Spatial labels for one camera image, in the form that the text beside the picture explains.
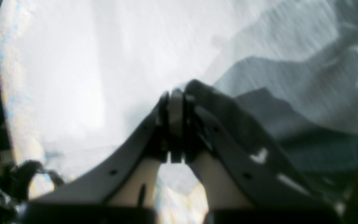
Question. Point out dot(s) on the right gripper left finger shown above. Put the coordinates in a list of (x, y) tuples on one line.
[(118, 189)]

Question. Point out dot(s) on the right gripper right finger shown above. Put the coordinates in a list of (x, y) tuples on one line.
[(247, 176)]

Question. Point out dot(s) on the grey T-shirt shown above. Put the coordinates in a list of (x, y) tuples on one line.
[(77, 76)]

